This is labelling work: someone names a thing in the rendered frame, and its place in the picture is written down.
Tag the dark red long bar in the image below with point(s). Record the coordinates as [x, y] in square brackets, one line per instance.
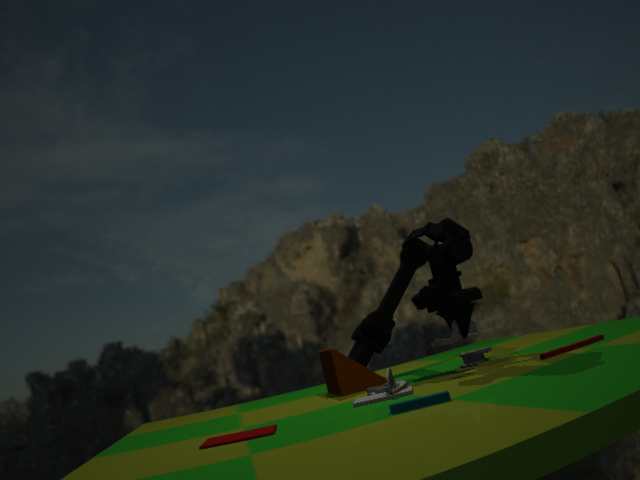
[580, 344]

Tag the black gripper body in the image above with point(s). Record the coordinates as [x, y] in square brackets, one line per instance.
[455, 296]

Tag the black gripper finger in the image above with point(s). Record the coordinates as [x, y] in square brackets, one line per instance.
[449, 318]
[462, 315]

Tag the teal rectangular bar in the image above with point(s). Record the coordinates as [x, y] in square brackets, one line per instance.
[420, 402]

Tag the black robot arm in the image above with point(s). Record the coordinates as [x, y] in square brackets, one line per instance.
[455, 248]

